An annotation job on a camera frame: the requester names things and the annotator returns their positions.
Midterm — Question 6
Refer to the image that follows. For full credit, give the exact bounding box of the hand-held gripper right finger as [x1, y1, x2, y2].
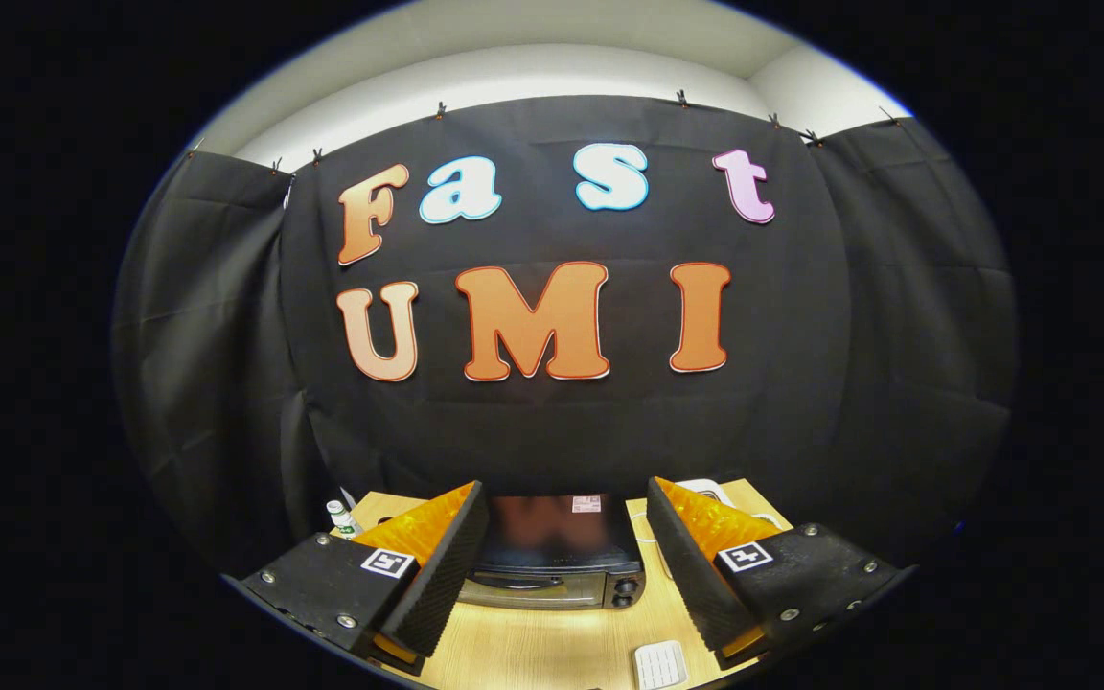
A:
[646, 476, 917, 672]

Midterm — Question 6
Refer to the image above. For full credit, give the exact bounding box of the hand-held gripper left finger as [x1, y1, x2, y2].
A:
[223, 480, 492, 677]

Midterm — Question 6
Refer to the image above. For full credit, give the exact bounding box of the black toaster oven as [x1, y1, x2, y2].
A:
[456, 494, 648, 612]

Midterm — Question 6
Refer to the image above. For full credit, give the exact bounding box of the white pop-up toaster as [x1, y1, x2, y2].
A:
[675, 477, 735, 509]

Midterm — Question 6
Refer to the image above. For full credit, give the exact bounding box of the white rectangular tray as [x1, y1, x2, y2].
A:
[633, 640, 690, 690]

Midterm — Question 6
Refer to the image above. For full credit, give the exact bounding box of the white plastic bottle green label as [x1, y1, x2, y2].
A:
[326, 498, 364, 541]

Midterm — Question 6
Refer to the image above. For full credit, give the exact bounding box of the row of small black clips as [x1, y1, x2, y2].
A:
[188, 89, 903, 175]

